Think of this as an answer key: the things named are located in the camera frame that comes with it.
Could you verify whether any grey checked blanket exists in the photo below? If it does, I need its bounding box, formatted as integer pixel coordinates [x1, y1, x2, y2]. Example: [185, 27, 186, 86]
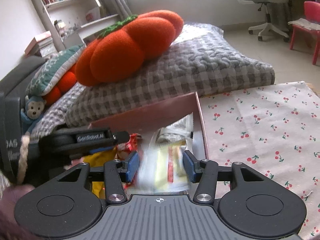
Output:
[30, 82, 85, 140]

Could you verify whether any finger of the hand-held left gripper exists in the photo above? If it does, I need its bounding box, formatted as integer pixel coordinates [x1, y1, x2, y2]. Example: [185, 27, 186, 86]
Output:
[39, 127, 130, 159]

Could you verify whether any printed cloth chair pad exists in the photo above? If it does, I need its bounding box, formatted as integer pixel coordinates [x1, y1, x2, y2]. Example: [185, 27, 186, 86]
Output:
[287, 17, 320, 29]

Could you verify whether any cherry print cloth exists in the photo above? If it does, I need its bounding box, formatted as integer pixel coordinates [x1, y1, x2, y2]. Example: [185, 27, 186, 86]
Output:
[200, 81, 320, 240]

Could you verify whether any teal snowflake cushion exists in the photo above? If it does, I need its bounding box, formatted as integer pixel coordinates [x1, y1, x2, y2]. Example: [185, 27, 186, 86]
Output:
[26, 44, 87, 97]

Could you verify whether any stack of books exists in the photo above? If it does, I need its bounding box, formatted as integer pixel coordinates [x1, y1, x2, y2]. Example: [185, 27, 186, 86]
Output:
[25, 31, 54, 55]

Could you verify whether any dark grey sofa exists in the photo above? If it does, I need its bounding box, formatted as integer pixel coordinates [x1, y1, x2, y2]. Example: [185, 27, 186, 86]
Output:
[0, 55, 47, 98]

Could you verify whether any pink child chair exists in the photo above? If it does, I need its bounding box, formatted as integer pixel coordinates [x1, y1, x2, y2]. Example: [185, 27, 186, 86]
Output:
[290, 1, 320, 67]

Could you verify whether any pink shallow cardboard box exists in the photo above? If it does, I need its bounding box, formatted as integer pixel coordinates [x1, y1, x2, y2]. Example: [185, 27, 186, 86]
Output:
[90, 92, 210, 160]

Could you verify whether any crumpled white printed packet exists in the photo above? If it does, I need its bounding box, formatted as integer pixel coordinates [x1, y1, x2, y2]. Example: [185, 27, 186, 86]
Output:
[156, 114, 194, 153]

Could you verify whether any yellow biscuit packet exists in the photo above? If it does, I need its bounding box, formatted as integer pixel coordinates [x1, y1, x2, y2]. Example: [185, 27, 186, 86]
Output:
[136, 140, 190, 193]

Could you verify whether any small orange pumpkin cushion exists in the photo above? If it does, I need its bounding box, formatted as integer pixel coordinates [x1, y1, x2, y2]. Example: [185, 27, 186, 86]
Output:
[42, 64, 78, 105]

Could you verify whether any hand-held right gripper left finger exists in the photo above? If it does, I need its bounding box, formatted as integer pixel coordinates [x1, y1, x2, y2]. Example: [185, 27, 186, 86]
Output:
[37, 152, 140, 204]

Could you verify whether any yellow snack bag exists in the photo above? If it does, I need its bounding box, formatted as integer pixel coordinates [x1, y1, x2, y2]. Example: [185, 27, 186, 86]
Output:
[82, 146, 118, 198]

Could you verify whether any large orange pumpkin cushion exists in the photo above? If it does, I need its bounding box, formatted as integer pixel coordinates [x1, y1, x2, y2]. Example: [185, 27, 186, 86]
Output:
[75, 11, 184, 87]

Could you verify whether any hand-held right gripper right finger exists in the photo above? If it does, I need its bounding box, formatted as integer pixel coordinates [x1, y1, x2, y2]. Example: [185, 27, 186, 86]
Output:
[183, 150, 283, 202]

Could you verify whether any white bookshelf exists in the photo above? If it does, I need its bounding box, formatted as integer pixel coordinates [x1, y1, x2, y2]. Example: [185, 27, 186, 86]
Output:
[26, 0, 120, 53]

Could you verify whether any grey checked pillow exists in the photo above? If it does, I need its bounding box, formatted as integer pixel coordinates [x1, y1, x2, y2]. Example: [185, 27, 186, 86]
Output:
[66, 24, 275, 128]

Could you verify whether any blue monkey plush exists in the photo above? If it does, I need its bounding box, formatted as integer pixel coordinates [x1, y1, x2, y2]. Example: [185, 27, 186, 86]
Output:
[20, 95, 47, 140]

